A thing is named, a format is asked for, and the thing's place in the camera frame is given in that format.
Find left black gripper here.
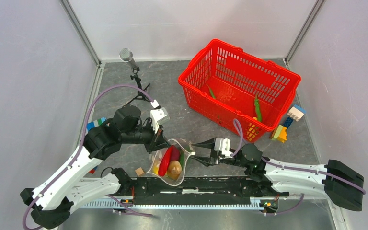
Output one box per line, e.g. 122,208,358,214
121,118,172,154

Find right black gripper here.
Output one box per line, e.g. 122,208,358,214
189,137,248,169

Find purple toy vegetable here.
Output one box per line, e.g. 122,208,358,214
169,145,181,161

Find red toy pepper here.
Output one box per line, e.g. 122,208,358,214
158,146,173,177

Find polka dot zip bag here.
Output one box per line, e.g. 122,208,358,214
146,138,196,186

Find green toy cucumber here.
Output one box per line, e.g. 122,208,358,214
179,152,186,169

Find yellow toy pepper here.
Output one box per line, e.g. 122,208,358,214
152,161,160,175

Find brown round toy mushroom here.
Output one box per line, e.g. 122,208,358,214
167,161,182,180

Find red plastic basket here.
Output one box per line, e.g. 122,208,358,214
178,39,301,142

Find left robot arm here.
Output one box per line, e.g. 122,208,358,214
20,105,170,229

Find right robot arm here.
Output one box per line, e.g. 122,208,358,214
192,138,366,212

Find small wooden cube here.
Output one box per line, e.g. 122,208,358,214
135,167,146,177

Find black tripod stand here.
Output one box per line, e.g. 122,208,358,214
126,67,150,105

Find long green chili pepper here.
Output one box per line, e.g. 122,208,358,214
207,85,216,99

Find small green pepper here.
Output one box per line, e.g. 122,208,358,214
253,94,262,122

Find blue green toy blocks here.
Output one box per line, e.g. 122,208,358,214
86,117,106,133

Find yellow green toy blocks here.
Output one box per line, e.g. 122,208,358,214
270,125,287,143

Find red blue small block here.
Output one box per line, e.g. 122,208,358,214
89,166,97,174

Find silver microphone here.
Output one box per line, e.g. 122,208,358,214
119,48,138,69

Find white blue toy block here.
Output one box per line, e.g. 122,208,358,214
287,104,306,122

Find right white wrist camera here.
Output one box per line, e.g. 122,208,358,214
214,138,232,158

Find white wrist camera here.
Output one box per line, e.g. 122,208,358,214
150,100,170,133
214,138,232,158

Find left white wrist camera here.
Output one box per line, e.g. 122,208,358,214
150,100,170,133

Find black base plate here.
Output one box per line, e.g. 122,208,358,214
114,176,289,205

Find white cable tray rail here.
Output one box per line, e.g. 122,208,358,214
81,197,264,211

